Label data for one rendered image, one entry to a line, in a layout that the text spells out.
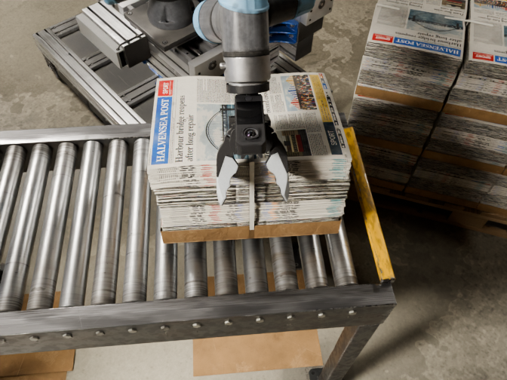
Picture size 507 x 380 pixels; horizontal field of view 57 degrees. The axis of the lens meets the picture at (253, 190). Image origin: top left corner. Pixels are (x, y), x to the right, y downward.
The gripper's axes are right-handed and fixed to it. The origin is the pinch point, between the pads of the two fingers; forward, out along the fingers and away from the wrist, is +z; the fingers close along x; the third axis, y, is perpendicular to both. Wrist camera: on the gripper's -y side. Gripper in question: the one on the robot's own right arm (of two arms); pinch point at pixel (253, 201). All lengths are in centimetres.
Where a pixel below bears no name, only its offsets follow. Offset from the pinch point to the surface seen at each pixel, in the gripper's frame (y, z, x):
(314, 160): 5.1, -5.1, -11.5
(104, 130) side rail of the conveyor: 47, -4, 36
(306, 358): 61, 86, -19
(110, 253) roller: 17.9, 17.2, 31.2
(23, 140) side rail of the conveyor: 45, -3, 57
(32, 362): 64, 81, 78
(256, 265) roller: 14.1, 20.4, -0.6
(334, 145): 8.0, -6.9, -15.8
